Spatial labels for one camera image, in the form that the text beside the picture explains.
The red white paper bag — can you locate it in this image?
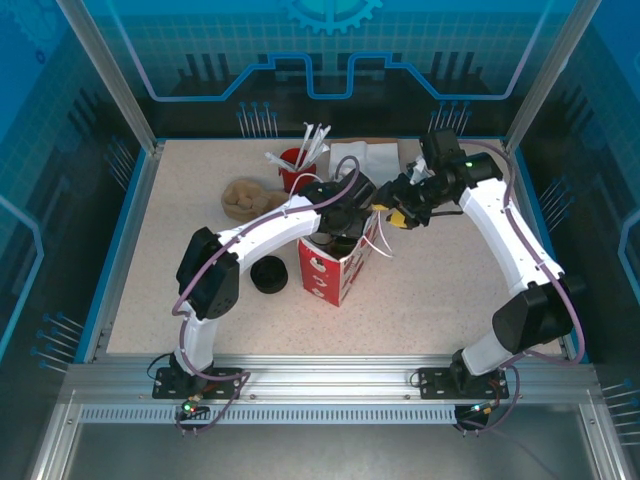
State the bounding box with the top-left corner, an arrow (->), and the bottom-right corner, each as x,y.
288,172 -> 396,309

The white napkin stack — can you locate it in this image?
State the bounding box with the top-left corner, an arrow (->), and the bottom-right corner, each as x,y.
329,141 -> 400,172

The red metal bucket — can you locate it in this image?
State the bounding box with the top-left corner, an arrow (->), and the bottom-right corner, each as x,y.
278,147 -> 318,194

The brown pulp cup carrier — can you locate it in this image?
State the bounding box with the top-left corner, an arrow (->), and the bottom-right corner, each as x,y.
221,178 -> 292,222

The small LED connector board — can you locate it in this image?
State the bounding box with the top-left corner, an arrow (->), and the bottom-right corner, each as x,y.
174,398 -> 209,421
462,402 -> 496,421

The aluminium frame post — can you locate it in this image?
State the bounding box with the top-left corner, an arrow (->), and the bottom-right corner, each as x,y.
57,0 -> 166,154
502,0 -> 604,156

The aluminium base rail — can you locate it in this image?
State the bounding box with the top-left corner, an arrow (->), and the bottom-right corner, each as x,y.
64,353 -> 599,407

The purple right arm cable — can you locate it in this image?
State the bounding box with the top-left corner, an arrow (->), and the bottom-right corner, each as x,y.
452,141 -> 589,436

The slotted grey cable duct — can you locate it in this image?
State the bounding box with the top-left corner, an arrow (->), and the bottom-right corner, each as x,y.
79,405 -> 459,426

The aluminium side rail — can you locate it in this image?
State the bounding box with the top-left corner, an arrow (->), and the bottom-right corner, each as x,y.
82,141 -> 167,364

